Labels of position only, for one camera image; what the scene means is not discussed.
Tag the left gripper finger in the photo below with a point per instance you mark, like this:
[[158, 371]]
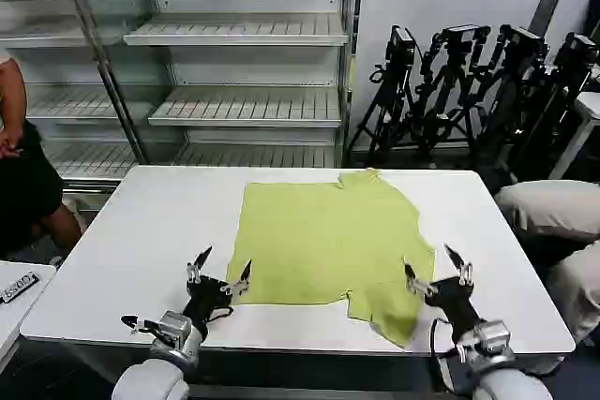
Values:
[[194, 272], [241, 279]]

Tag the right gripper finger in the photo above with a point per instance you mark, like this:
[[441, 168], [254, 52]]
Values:
[[464, 275], [416, 284]]

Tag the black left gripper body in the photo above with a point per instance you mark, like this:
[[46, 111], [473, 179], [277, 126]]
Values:
[[206, 299]]

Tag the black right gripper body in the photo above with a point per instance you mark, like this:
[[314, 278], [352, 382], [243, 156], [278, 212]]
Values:
[[454, 300]]

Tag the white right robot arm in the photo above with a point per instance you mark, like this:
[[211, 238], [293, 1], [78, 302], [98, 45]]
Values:
[[504, 376]]

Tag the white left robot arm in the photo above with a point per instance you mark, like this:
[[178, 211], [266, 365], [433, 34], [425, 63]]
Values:
[[157, 374]]

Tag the person's hand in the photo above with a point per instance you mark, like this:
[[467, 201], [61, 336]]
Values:
[[9, 146]]

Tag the large white table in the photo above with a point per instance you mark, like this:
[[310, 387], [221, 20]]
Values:
[[140, 241]]

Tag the green short-sleeved shirt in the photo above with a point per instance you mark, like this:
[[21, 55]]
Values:
[[328, 241]]

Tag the person's leg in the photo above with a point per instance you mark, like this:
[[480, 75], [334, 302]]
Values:
[[579, 292], [548, 210]]

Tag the black number plate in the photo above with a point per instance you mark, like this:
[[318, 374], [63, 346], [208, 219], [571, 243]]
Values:
[[19, 285]]

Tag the small white desk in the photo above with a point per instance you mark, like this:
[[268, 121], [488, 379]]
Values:
[[19, 311]]

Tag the person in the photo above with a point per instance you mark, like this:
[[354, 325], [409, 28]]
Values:
[[21, 194]]

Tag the small white side table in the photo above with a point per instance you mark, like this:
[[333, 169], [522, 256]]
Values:
[[586, 114]]

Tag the empty white display shelf unit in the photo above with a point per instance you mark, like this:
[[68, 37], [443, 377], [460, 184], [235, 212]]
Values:
[[248, 30]]

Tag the black tripod with camera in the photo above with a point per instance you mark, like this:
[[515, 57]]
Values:
[[452, 86], [569, 91], [396, 86], [511, 91]]

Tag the steel rack post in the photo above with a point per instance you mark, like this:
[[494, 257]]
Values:
[[105, 72]]

